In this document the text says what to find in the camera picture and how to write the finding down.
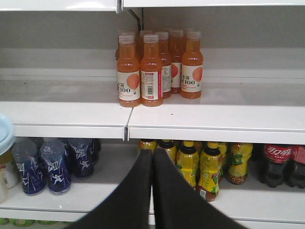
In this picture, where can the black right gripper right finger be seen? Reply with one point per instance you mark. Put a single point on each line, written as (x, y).
(177, 205)

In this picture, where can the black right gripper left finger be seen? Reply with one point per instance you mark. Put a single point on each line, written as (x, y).
(127, 207)

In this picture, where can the light blue plastic basket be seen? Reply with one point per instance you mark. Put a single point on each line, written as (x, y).
(7, 134)

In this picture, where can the yellow lemon tea bottle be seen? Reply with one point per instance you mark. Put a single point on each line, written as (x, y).
(239, 156)
(210, 166)
(169, 147)
(147, 144)
(187, 162)

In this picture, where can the blue sports drink bottle right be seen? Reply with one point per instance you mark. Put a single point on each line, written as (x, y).
(82, 165)

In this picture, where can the blue sports drink bottle middle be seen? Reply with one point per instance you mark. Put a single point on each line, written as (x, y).
(53, 154)

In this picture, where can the cola bottle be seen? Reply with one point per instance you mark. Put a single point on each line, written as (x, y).
(296, 167)
(273, 162)

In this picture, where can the green can row left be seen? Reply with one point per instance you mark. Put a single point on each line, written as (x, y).
(27, 222)

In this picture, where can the yellow vitamin drink bottle front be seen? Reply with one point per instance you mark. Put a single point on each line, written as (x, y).
(8, 174)

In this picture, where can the orange juice bottle right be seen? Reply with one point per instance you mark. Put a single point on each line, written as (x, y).
(192, 67)

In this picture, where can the orange juice bottle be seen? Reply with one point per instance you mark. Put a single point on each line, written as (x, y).
(128, 72)
(176, 51)
(192, 67)
(151, 72)

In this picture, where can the orange juice bottle front left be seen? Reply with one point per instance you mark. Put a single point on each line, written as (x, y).
(128, 72)

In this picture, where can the orange juice bottle front middle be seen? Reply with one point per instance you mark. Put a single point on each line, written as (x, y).
(151, 72)

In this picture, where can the white store shelving unit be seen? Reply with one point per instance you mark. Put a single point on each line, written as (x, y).
(58, 79)

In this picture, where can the orange juice bottle rear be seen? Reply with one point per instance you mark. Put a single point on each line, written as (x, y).
(176, 51)

